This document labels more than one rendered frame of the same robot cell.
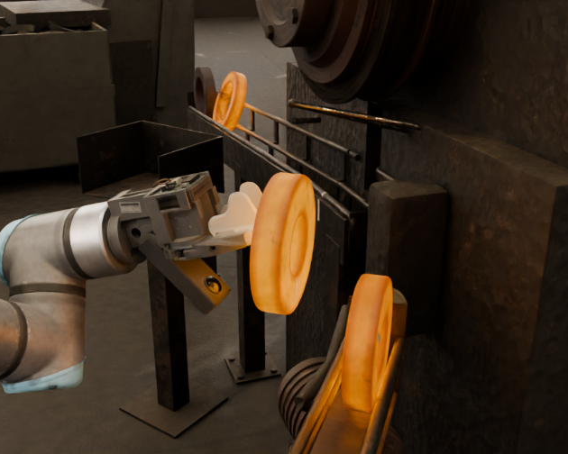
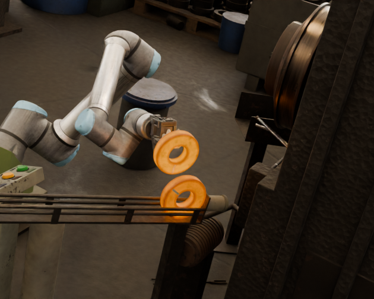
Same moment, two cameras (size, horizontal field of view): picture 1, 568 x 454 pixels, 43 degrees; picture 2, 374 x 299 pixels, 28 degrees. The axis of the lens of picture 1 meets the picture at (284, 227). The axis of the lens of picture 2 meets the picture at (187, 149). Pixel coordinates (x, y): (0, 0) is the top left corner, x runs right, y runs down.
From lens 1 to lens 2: 194 cm
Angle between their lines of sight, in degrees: 38
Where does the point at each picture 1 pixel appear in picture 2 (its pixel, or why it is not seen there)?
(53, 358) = (116, 150)
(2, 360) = (100, 141)
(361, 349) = (166, 190)
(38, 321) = (117, 137)
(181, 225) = (157, 131)
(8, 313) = (108, 130)
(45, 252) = (132, 121)
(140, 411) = not seen: hidden behind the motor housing
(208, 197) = (172, 129)
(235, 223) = not seen: hidden behind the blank
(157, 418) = not seen: hidden behind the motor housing
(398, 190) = (257, 168)
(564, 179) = (265, 184)
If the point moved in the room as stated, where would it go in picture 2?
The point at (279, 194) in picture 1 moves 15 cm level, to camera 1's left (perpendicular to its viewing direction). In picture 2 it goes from (171, 134) to (143, 114)
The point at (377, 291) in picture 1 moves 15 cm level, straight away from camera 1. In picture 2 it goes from (184, 179) to (220, 174)
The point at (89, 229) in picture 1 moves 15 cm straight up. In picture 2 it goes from (142, 120) to (149, 82)
